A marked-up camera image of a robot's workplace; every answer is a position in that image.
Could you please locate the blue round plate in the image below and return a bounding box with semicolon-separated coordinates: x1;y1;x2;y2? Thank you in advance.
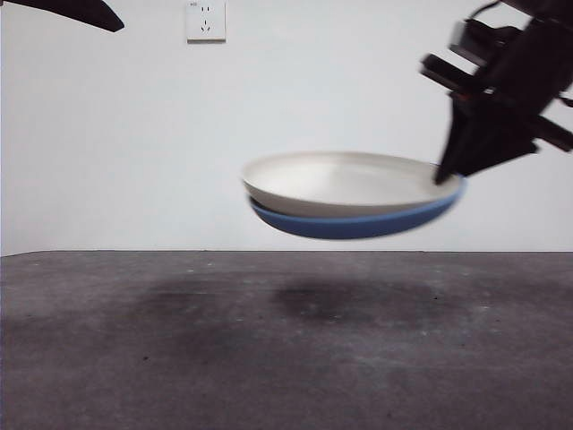
248;176;469;241

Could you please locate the white round plate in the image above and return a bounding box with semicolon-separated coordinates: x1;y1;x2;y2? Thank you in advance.
241;150;464;219

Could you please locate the white wall socket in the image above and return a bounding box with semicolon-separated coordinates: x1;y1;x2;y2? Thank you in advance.
185;0;227;45

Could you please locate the thin black cable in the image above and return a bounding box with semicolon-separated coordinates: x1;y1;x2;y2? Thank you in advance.
465;0;505;22

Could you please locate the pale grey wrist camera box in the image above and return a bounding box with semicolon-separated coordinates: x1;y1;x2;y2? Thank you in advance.
448;18;472;53

